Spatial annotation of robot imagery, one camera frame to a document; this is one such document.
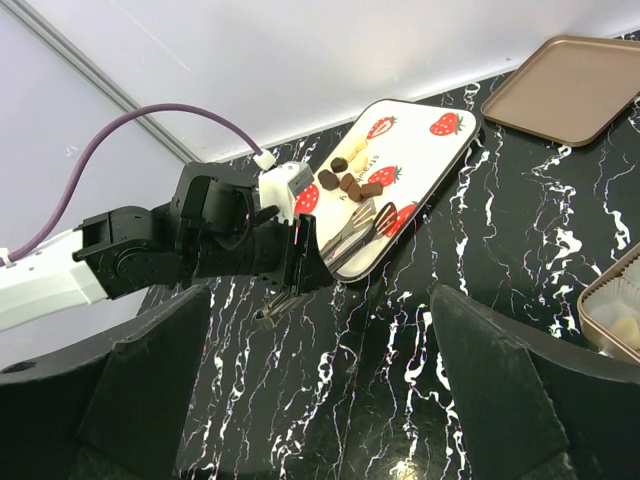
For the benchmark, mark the brown tin box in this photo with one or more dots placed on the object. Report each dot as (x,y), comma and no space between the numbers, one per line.
(609,309)

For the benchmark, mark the white chocolate piece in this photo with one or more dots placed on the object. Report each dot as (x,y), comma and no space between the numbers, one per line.
(360,161)
(360,145)

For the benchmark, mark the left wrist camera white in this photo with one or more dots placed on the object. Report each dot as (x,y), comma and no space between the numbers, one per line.
(280,184)

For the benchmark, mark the strawberry pattern white tray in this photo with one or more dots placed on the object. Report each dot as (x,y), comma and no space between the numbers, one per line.
(411,150)

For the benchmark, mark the black metal tongs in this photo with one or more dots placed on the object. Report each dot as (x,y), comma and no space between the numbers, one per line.
(359,231)

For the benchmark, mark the brown chocolate piece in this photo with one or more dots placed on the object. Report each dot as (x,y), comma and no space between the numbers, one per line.
(370,190)

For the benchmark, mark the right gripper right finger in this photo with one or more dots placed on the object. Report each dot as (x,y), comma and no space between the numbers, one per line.
(532,406)

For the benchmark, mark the brown tin lid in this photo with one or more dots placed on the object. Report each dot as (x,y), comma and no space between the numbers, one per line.
(569,90)

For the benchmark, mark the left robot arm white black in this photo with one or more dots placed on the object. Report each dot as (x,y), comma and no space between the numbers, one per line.
(221,222)

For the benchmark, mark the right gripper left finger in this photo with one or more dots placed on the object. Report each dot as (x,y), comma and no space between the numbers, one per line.
(112,406)

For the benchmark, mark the dark chocolate piece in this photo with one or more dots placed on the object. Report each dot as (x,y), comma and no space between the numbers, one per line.
(350,187)
(339,165)
(328,180)

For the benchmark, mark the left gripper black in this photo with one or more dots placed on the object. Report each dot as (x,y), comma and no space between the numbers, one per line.
(287,255)

